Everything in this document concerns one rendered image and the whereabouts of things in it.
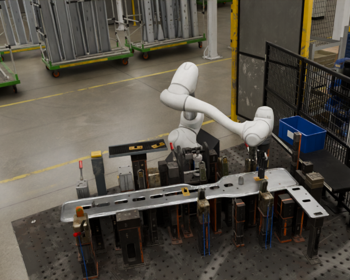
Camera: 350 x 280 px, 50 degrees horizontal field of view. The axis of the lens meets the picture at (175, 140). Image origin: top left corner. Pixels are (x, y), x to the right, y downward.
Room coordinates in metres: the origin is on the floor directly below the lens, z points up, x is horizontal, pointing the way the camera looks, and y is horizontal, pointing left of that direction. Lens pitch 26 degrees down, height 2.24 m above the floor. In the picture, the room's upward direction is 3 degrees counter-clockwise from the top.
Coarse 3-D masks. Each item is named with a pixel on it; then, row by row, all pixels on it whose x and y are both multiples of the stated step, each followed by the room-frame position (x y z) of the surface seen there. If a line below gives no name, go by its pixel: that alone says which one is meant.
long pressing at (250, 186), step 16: (224, 176) 1.99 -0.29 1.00; (256, 176) 1.98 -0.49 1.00; (272, 176) 1.97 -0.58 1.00; (288, 176) 1.96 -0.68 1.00; (128, 192) 1.87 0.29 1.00; (144, 192) 1.87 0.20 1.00; (160, 192) 1.86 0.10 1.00; (192, 192) 1.84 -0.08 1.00; (208, 192) 1.83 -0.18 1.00; (224, 192) 1.82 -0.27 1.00; (240, 192) 1.81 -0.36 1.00; (256, 192) 1.81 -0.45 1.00; (64, 208) 1.75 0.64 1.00; (96, 208) 1.74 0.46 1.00; (112, 208) 1.73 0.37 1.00; (128, 208) 1.72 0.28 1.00; (144, 208) 1.72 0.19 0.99
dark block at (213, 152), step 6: (210, 150) 2.13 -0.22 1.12; (210, 156) 2.07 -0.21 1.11; (216, 156) 2.07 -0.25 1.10; (210, 162) 2.07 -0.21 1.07; (216, 162) 2.07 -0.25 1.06; (210, 168) 2.07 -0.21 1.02; (216, 168) 2.08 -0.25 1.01; (210, 174) 2.07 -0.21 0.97; (216, 174) 2.08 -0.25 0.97; (210, 180) 2.07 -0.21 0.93; (216, 180) 2.08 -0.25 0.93
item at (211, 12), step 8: (208, 0) 9.04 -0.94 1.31; (216, 0) 9.02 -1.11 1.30; (208, 8) 9.04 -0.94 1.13; (216, 8) 9.02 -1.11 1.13; (208, 16) 9.05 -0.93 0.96; (216, 16) 9.01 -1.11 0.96; (208, 24) 9.05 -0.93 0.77; (216, 24) 9.01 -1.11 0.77; (208, 32) 9.05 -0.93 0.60; (216, 32) 9.01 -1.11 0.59; (208, 40) 9.06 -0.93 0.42; (216, 40) 9.02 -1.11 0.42; (208, 48) 9.06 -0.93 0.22; (216, 48) 9.01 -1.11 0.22; (208, 56) 9.00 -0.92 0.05; (216, 56) 9.01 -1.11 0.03
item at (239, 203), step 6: (234, 204) 1.75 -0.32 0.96; (240, 204) 1.71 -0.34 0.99; (234, 210) 1.74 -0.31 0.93; (240, 210) 1.70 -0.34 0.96; (234, 216) 1.74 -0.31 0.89; (240, 216) 1.70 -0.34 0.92; (234, 222) 1.75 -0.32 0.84; (240, 222) 1.71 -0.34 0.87; (234, 228) 1.75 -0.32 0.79; (240, 228) 1.69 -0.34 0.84; (234, 234) 1.74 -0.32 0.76; (240, 234) 1.69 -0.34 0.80; (234, 240) 1.73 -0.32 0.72; (240, 240) 1.69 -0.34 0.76; (240, 246) 1.69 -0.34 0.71; (246, 246) 1.70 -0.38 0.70
